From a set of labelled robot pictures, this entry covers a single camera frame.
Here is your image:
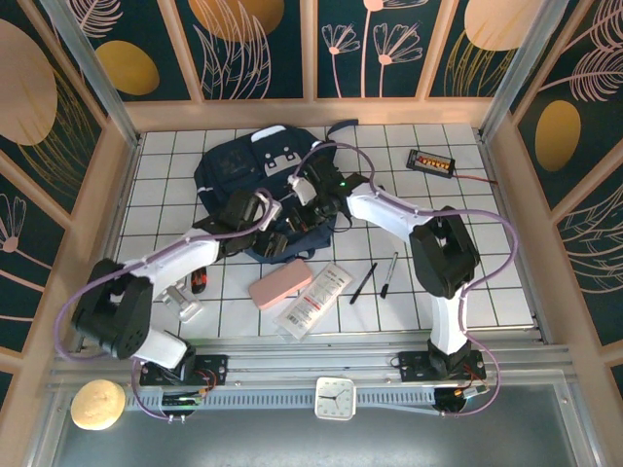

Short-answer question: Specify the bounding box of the clear packet with red label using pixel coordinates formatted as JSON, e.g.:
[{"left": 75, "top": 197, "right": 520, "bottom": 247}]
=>
[{"left": 272, "top": 264, "right": 355, "bottom": 341}]

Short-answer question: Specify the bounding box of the navy blue backpack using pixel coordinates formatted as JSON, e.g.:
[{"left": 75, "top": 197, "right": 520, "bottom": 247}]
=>
[{"left": 193, "top": 119, "right": 361, "bottom": 267}]

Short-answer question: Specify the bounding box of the aluminium mounting rail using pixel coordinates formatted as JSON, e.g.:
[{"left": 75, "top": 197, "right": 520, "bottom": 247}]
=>
[{"left": 48, "top": 338, "right": 573, "bottom": 388}]

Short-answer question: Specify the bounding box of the pink pencil case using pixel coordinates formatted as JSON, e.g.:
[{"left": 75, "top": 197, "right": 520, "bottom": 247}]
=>
[{"left": 247, "top": 257, "right": 314, "bottom": 311}]

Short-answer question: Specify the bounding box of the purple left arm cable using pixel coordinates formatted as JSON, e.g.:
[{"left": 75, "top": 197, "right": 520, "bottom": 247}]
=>
[{"left": 54, "top": 188, "right": 283, "bottom": 422}]

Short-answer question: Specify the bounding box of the black marker with white label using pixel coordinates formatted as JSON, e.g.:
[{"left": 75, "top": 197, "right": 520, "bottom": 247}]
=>
[{"left": 379, "top": 251, "right": 399, "bottom": 299}]

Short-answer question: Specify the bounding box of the silver metal bracket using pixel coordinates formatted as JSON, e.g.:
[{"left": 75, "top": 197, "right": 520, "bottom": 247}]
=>
[{"left": 163, "top": 284, "right": 204, "bottom": 323}]

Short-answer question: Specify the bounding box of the black controller board with wires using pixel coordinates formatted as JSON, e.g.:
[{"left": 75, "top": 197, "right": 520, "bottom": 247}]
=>
[
  {"left": 160, "top": 388, "right": 210, "bottom": 422},
  {"left": 434, "top": 383, "right": 493, "bottom": 417}
]

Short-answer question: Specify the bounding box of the black board with orange connectors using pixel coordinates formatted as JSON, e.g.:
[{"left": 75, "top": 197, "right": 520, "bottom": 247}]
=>
[{"left": 407, "top": 149, "right": 458, "bottom": 177}]

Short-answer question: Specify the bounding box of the white square clock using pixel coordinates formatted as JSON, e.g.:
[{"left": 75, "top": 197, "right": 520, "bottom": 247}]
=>
[{"left": 313, "top": 376, "right": 357, "bottom": 420}]

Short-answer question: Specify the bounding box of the plain black pen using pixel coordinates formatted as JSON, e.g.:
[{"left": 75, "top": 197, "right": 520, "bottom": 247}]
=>
[{"left": 348, "top": 262, "right": 379, "bottom": 306}]

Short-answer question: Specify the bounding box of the beige round sponge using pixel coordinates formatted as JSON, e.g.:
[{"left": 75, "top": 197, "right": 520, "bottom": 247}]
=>
[{"left": 70, "top": 380, "right": 127, "bottom": 432}]

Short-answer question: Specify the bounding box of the grey slotted cable duct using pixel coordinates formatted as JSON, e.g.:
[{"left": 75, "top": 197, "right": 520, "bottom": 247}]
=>
[{"left": 124, "top": 386, "right": 439, "bottom": 413}]

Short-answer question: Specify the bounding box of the aluminium frame post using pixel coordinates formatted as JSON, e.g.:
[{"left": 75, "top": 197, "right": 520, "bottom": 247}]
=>
[
  {"left": 479, "top": 0, "right": 570, "bottom": 142},
  {"left": 41, "top": 0, "right": 142, "bottom": 150}
]

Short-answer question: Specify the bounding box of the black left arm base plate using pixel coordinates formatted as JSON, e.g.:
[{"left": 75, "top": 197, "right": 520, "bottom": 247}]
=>
[{"left": 139, "top": 353, "right": 229, "bottom": 388}]

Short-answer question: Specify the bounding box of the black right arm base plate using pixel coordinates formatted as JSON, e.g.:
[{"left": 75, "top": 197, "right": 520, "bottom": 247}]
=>
[{"left": 398, "top": 349, "right": 487, "bottom": 385}]

